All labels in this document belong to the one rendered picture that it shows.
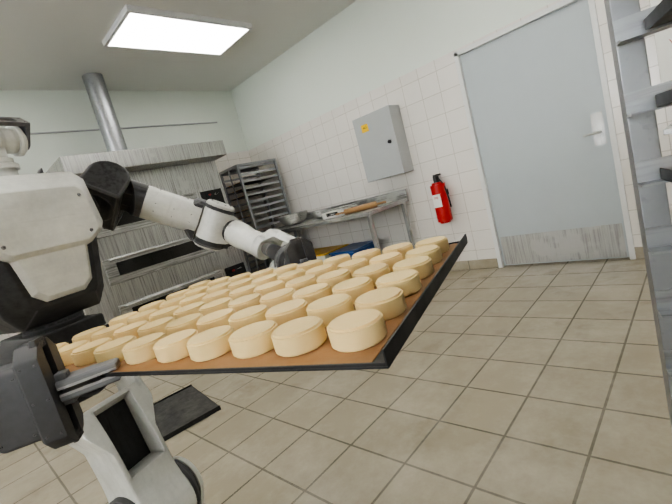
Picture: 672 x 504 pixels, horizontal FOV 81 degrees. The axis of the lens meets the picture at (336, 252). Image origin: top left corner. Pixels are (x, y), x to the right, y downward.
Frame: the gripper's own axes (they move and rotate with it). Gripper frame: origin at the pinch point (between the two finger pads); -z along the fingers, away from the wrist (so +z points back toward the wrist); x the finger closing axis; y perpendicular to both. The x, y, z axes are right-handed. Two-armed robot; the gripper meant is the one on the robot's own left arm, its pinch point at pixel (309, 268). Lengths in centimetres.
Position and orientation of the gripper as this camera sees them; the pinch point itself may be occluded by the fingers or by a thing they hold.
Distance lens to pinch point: 78.4
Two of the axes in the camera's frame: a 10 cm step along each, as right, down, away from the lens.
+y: 9.2, -3.0, 2.7
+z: -3.0, -0.6, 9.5
